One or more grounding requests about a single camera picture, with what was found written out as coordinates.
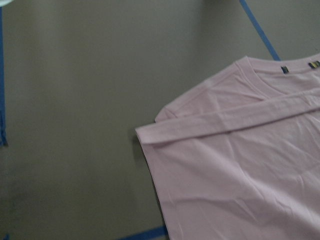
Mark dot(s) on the pink Snoopy t-shirt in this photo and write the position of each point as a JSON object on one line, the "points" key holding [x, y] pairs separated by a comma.
{"points": [[237, 157]]}

